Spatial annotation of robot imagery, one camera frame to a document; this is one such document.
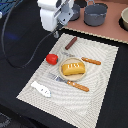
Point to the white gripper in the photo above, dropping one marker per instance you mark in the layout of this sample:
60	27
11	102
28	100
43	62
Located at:
55	14

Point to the brown toy sausage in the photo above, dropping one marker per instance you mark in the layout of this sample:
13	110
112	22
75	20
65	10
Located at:
71	43

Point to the red toy tomato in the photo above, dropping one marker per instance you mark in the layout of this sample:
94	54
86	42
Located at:
52	59

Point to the yellow toy bread loaf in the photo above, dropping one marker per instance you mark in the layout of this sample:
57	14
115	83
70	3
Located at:
73	68

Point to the small grey saucepan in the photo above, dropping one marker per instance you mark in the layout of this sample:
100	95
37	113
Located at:
76	12

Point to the large grey pot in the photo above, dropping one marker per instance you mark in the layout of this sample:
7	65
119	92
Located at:
95	14

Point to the brown wooden tray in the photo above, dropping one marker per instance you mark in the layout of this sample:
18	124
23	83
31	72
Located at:
110	29

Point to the round beige plate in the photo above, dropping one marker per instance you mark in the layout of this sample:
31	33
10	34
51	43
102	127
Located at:
75	77

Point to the beige bowl on burner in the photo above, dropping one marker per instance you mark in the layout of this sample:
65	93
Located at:
124	16

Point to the woven beige placemat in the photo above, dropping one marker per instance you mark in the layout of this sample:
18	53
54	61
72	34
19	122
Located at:
71	106

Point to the knife with wooden handle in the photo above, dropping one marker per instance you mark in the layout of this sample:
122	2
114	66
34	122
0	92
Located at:
83	58

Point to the fork with wooden handle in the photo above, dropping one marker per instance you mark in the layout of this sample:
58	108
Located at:
59	79

